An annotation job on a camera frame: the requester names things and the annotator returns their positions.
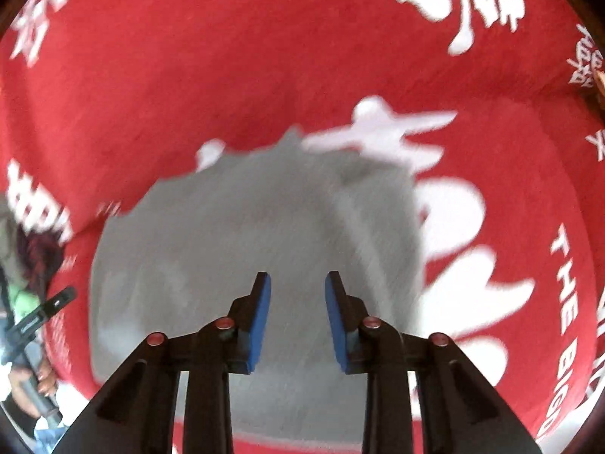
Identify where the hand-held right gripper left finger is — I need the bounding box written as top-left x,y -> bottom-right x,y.
54,272 -> 272,454

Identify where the olive cloth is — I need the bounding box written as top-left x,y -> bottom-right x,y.
0,194 -> 24,275

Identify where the grey fleece sweater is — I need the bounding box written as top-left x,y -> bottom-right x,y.
89,125 -> 426,440

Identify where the green cushion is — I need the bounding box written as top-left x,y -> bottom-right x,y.
7,288 -> 43,332

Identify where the person's left hand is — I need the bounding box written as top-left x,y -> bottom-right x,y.
9,354 -> 60,417

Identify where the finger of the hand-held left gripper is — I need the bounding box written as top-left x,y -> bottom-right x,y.
9,286 -> 77,341

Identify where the red printed blanket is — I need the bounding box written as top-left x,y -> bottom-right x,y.
0,0 -> 605,454

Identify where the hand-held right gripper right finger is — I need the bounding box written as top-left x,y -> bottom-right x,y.
324,271 -> 544,454

